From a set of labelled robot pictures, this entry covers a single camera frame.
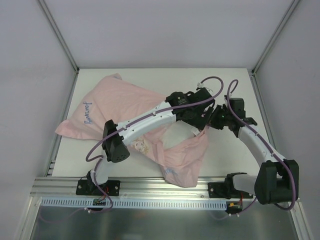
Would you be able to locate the pink Journey pillow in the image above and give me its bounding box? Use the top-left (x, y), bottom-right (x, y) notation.
top-left (56, 74), bottom-right (209, 188)

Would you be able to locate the white pillow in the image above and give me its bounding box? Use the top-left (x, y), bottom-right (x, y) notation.
top-left (161, 121), bottom-right (200, 150)

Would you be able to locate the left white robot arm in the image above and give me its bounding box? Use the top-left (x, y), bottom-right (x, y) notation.
top-left (86, 87), bottom-right (216, 196)

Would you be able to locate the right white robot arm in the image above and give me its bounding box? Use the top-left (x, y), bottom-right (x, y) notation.
top-left (208, 98), bottom-right (299, 209)

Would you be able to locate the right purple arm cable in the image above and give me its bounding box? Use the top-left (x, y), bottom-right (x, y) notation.
top-left (224, 79), bottom-right (298, 216)

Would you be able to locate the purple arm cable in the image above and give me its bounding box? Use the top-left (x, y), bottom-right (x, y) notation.
top-left (85, 76), bottom-right (225, 213)
top-left (224, 79), bottom-right (298, 216)

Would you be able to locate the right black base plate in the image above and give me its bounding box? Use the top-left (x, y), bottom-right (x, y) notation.
top-left (207, 182), bottom-right (253, 200)

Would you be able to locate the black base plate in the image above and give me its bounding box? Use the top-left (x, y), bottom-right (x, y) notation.
top-left (207, 182), bottom-right (253, 200)
top-left (75, 179), bottom-right (121, 197)

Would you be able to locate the white slotted cable duct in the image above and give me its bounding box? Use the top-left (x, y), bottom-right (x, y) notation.
top-left (39, 198), bottom-right (228, 211)

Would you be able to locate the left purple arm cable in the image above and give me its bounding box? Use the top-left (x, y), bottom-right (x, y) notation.
top-left (85, 76), bottom-right (225, 213)

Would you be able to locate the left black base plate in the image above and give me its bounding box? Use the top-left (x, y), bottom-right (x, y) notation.
top-left (75, 179), bottom-right (121, 197)

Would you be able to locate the right aluminium frame post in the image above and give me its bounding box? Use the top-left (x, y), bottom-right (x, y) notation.
top-left (250, 0), bottom-right (302, 75)

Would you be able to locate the aluminium frame post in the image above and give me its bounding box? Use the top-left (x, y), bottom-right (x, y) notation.
top-left (250, 0), bottom-right (302, 75)
top-left (37, 0), bottom-right (80, 73)

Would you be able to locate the aluminium mounting rail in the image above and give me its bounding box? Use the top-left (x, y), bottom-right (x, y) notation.
top-left (30, 176), bottom-right (224, 200)

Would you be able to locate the left aluminium frame post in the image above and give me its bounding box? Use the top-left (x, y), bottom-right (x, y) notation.
top-left (37, 0), bottom-right (80, 73)

